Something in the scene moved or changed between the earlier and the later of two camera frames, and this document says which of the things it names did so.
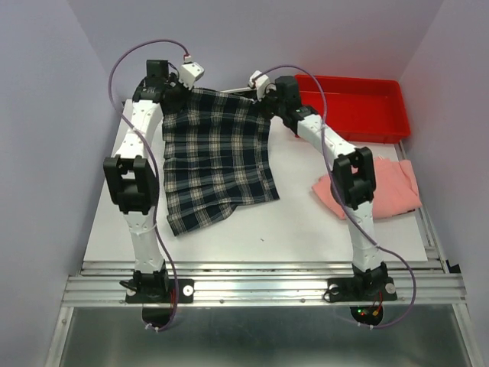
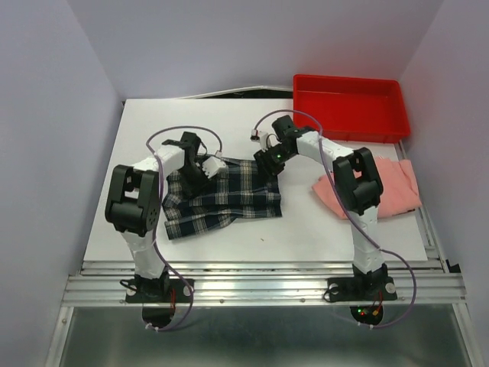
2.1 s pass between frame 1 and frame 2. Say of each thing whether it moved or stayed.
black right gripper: moved
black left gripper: moved
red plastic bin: stayed
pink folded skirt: stayed
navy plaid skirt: moved
